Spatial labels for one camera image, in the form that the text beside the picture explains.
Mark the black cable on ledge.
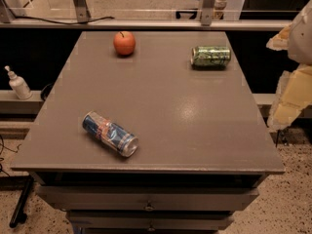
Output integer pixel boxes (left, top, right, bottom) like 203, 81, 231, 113
0, 0, 115, 25

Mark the upper drawer with knob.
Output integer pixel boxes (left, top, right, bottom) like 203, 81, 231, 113
37, 186, 259, 212

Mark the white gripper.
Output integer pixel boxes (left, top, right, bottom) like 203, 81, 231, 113
266, 0, 312, 131

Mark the blue redbull can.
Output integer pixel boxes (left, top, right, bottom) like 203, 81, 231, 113
82, 111, 138, 157

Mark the metal frame post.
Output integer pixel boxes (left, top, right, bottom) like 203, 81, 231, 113
201, 0, 215, 26
73, 0, 91, 23

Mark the drawer with knob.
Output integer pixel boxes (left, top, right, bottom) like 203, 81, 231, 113
37, 186, 259, 212
66, 211, 233, 231

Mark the black floor stand leg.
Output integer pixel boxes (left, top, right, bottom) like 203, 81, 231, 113
9, 175, 34, 228

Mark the right metal frame post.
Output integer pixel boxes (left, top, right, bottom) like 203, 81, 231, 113
201, 0, 215, 26

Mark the white pump bottle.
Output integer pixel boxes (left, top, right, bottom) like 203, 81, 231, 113
5, 65, 32, 100

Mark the lower drawer with knob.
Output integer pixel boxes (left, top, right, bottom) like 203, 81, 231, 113
66, 211, 233, 231

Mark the red apple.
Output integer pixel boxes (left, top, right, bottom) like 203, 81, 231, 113
113, 31, 136, 56

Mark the green soda can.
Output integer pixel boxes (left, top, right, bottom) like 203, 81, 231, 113
190, 46, 231, 67

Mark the left metal frame post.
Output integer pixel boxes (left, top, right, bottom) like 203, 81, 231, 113
73, 0, 91, 23

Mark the grey drawer cabinet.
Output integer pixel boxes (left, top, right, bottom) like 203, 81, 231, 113
12, 31, 284, 234

